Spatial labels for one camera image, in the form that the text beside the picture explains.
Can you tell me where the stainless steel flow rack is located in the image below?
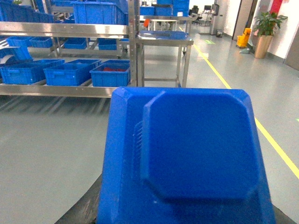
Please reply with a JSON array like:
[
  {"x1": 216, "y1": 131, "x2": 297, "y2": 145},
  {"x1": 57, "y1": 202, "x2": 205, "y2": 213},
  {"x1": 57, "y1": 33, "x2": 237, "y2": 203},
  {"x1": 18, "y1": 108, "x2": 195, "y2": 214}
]
[{"x1": 0, "y1": 0, "x2": 144, "y2": 98}]

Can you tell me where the green potted plant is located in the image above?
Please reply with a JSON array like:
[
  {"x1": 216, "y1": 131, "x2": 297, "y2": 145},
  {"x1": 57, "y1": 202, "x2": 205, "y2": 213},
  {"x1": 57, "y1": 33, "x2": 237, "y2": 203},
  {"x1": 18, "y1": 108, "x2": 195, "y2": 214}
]
[{"x1": 253, "y1": 12, "x2": 288, "y2": 59}]

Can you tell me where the blue plastic block part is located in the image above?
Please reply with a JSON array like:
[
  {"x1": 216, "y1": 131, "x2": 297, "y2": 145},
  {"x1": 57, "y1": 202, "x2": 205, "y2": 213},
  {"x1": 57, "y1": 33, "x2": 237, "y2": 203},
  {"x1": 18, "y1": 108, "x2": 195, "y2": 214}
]
[{"x1": 97, "y1": 87, "x2": 276, "y2": 224}]

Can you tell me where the orange caps pile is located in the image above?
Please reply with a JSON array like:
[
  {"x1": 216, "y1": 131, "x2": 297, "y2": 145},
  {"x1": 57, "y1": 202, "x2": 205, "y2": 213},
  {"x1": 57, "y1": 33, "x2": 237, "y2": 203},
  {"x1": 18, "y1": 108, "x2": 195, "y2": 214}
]
[{"x1": 99, "y1": 67, "x2": 126, "y2": 72}]

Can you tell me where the yellow mop bucket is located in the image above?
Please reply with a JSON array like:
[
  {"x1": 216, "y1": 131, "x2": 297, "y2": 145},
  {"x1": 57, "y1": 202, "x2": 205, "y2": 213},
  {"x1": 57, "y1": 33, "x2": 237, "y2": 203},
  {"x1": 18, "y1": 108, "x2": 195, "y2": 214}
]
[{"x1": 237, "y1": 28, "x2": 251, "y2": 48}]

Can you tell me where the stainless steel table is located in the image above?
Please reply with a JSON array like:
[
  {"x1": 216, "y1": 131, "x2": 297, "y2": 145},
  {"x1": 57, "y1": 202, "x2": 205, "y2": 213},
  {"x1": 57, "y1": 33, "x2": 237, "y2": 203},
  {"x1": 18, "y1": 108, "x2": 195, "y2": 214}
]
[{"x1": 130, "y1": 31, "x2": 194, "y2": 88}]

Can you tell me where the blue plastic bin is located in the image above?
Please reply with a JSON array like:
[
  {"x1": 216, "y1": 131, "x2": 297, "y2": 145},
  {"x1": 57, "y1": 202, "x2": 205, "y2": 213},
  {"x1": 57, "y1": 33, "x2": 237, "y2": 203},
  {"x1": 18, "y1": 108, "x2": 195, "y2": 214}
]
[
  {"x1": 43, "y1": 59, "x2": 102, "y2": 86},
  {"x1": 0, "y1": 59, "x2": 65, "y2": 85}
]

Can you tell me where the blue bin with orange caps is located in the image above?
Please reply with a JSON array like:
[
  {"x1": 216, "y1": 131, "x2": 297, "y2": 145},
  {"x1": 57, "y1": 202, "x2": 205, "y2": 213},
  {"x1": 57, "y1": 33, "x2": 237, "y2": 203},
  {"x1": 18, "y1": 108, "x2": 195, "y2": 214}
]
[{"x1": 90, "y1": 60, "x2": 131, "y2": 87}]

